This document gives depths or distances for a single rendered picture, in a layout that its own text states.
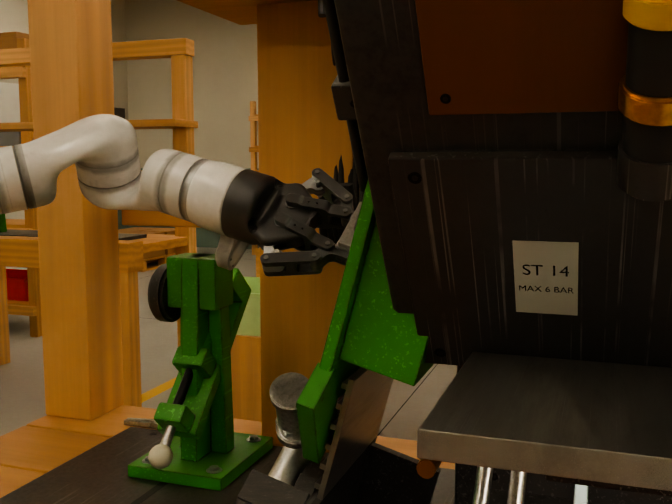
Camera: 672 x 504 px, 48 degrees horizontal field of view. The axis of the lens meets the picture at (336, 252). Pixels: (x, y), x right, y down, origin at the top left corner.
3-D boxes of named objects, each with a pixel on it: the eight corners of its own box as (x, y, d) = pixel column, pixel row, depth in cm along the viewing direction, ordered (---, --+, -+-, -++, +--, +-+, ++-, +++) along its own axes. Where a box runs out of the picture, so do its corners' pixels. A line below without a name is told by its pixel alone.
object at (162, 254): (143, 272, 925) (142, 235, 920) (85, 269, 948) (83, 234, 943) (189, 260, 1040) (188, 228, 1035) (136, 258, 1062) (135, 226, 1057)
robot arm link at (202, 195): (269, 215, 89) (223, 200, 91) (253, 149, 80) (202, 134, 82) (232, 275, 84) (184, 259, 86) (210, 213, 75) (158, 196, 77)
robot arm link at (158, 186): (183, 246, 83) (176, 178, 77) (69, 207, 87) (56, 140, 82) (217, 213, 88) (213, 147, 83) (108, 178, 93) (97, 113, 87)
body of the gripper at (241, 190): (206, 208, 76) (290, 235, 73) (246, 149, 80) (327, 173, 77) (221, 252, 82) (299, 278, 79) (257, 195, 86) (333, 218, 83)
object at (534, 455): (718, 520, 39) (721, 463, 39) (414, 478, 45) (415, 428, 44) (664, 349, 76) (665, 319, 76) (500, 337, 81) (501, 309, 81)
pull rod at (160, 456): (164, 474, 87) (163, 425, 87) (143, 470, 88) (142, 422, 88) (189, 456, 92) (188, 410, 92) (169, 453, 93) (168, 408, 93)
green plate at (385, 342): (395, 445, 64) (464, 204, 59) (306, 410, 66) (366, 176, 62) (425, 405, 74) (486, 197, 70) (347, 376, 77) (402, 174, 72)
